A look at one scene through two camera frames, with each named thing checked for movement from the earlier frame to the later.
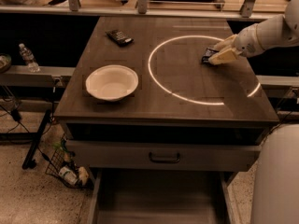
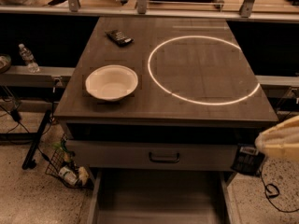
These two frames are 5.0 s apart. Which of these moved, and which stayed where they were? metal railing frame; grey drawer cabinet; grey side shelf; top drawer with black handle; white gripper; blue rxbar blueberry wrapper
Moved: white gripper; blue rxbar blueberry wrapper
Stayed: top drawer with black handle; metal railing frame; grey drawer cabinet; grey side shelf
